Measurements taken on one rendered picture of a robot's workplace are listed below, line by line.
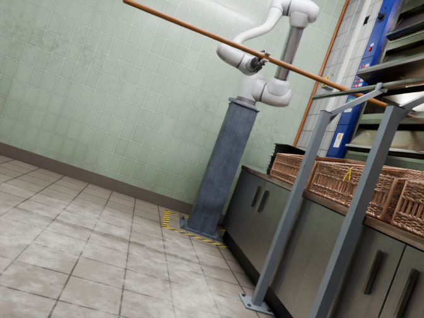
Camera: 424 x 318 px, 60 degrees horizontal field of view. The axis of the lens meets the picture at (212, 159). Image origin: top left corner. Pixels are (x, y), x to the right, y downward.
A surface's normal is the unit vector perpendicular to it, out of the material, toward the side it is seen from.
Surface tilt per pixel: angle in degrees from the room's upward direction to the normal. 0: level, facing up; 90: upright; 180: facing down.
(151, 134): 90
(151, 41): 90
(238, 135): 90
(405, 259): 90
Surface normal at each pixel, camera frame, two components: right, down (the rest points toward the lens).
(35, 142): 0.18, 0.09
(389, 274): -0.93, -0.33
